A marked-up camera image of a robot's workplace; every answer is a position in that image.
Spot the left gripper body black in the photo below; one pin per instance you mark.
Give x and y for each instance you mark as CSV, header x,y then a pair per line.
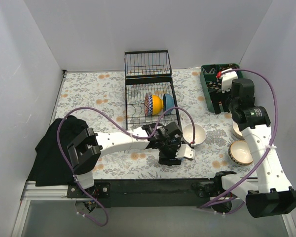
x,y
169,161

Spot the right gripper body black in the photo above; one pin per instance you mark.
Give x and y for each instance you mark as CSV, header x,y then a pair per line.
x,y
219,99

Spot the plain white bowl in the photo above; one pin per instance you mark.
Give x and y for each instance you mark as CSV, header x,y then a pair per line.
x,y
194,137

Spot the yellow bowl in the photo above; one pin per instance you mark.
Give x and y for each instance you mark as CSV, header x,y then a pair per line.
x,y
157,104

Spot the blue ceramic bowl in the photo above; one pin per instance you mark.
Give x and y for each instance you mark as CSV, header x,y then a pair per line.
x,y
168,103

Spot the red patterned bowl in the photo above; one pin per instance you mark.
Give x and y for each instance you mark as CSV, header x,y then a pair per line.
x,y
148,105

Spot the black wire dish rack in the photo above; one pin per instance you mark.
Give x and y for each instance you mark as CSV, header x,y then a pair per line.
x,y
149,89

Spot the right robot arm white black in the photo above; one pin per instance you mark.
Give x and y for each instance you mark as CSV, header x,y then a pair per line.
x,y
274,194

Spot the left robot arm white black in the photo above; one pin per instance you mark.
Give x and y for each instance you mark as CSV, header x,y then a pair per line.
x,y
86,149

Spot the green compartment organizer tray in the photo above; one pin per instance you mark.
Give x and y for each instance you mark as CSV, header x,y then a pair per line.
x,y
210,82

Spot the black front base bar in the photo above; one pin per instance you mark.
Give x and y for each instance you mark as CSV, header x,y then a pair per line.
x,y
151,192

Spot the white bowl patterned rim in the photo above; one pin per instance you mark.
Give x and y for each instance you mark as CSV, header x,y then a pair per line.
x,y
239,153

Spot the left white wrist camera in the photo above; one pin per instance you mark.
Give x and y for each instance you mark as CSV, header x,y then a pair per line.
x,y
185,151

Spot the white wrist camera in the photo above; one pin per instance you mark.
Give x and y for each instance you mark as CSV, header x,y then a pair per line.
x,y
226,77
185,151

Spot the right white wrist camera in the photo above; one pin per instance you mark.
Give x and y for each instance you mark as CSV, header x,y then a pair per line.
x,y
226,77

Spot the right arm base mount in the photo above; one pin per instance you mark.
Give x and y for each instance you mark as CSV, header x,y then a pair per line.
x,y
214,188

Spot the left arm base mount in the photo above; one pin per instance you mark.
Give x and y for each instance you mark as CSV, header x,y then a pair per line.
x,y
93,192

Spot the aluminium frame rail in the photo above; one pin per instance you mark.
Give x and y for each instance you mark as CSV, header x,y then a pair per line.
x,y
31,192

